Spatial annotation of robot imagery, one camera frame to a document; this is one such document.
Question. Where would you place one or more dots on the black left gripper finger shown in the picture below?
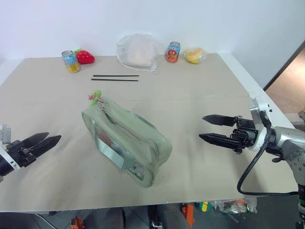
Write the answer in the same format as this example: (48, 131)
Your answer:
(37, 139)
(47, 144)

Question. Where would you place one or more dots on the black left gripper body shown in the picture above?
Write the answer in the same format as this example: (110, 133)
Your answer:
(21, 152)

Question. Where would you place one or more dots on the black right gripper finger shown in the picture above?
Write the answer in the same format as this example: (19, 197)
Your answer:
(216, 140)
(219, 120)

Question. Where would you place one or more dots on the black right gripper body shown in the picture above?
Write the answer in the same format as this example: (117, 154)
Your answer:
(245, 134)

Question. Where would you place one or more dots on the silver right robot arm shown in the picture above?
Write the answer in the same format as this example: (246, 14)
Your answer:
(289, 148)

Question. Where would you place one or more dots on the green zippered pouch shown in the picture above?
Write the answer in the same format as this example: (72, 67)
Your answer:
(133, 133)

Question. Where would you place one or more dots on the beige table mat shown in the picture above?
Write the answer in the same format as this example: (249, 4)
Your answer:
(190, 107)

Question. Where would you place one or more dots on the cardboard box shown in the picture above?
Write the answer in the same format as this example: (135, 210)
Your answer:
(302, 117)

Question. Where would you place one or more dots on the green and yellow toy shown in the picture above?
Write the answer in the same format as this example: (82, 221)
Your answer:
(203, 207)

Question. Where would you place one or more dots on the clear bag of toys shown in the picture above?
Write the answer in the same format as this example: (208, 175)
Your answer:
(236, 205)

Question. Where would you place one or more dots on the yellow fruit in plastic bag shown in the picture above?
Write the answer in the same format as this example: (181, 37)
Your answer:
(195, 55)

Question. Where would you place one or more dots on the green plush zipper charm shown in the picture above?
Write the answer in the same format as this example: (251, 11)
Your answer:
(96, 93)

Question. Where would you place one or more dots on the brown wooden door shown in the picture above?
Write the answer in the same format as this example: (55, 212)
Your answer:
(289, 71)

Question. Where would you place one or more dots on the orange plastic toy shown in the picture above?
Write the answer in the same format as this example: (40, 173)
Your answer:
(188, 214)

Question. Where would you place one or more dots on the orange and red drink can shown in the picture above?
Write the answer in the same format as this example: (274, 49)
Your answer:
(173, 53)

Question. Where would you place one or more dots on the yellow and blue drink can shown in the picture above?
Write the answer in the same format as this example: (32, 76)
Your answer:
(70, 62)

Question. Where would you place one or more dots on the orange and black tool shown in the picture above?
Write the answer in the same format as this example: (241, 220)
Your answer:
(76, 223)

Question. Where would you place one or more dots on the thin black stick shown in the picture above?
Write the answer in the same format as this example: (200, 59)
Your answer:
(114, 80)
(114, 76)

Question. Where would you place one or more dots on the dark rounded shape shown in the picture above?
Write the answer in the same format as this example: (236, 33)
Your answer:
(164, 217)

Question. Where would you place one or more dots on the red strawberry plush toy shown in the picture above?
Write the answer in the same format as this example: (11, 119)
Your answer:
(84, 57)

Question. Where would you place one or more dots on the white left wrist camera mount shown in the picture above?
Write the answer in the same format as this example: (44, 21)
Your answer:
(4, 133)

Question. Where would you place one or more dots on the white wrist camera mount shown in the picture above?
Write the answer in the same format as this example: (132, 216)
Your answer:
(4, 133)
(258, 107)

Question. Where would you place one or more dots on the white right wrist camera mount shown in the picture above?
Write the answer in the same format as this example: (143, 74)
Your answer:
(258, 107)

